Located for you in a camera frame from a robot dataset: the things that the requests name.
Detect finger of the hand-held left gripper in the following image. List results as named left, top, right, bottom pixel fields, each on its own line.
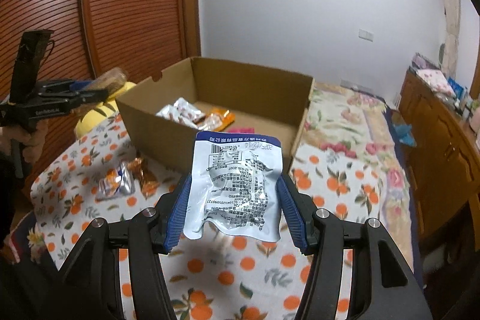
left=67, top=89, right=110, bottom=108
left=69, top=79, right=97, bottom=91

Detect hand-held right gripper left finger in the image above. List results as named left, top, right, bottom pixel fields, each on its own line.
left=56, top=173, right=193, bottom=320

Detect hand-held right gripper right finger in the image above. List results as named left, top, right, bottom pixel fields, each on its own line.
left=275, top=173, right=426, bottom=320

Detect brown bar snack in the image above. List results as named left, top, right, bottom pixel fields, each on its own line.
left=91, top=67, right=130, bottom=96

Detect white blue-edged snack packet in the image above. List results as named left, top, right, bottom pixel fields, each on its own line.
left=182, top=130, right=283, bottom=242

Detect silver red-label snack packet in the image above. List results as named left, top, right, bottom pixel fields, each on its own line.
left=155, top=97, right=205, bottom=128

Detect pink snack packet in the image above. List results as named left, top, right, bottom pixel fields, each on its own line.
left=227, top=124, right=256, bottom=135

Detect orange snack packet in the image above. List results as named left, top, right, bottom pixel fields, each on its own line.
left=204, top=108, right=237, bottom=132

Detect brown cardboard box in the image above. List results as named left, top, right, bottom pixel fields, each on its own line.
left=115, top=56, right=315, bottom=179

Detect person's left hand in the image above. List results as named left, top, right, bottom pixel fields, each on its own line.
left=20, top=118, right=49, bottom=164

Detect yellow plush toy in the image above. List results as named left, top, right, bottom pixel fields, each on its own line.
left=73, top=80, right=138, bottom=138

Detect brown wrapped snack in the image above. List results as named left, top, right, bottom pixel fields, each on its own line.
left=133, top=158, right=161, bottom=198

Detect orange-print white blanket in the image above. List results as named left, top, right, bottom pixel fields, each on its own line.
left=29, top=110, right=359, bottom=320

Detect silver orange-blue snack packet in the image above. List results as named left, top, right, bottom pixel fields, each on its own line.
left=95, top=160, right=136, bottom=201

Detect red-brown slatted wardrobe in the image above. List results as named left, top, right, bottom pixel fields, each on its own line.
left=0, top=0, right=200, bottom=112

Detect floral bed sheet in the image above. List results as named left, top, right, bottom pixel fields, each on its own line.
left=292, top=82, right=418, bottom=270

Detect teal cloth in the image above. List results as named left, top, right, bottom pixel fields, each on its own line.
left=394, top=121, right=418, bottom=148

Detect long wooden cabinet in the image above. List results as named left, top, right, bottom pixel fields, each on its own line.
left=397, top=68, right=480, bottom=251

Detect pink floral folded cloth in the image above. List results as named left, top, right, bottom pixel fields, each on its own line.
left=416, top=70, right=453, bottom=96

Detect purple bag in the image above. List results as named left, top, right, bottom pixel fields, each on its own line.
left=412, top=53, right=433, bottom=70

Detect blue box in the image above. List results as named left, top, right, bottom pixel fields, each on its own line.
left=448, top=76, right=468, bottom=100

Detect floral curtain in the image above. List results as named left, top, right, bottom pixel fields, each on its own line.
left=436, top=0, right=463, bottom=81

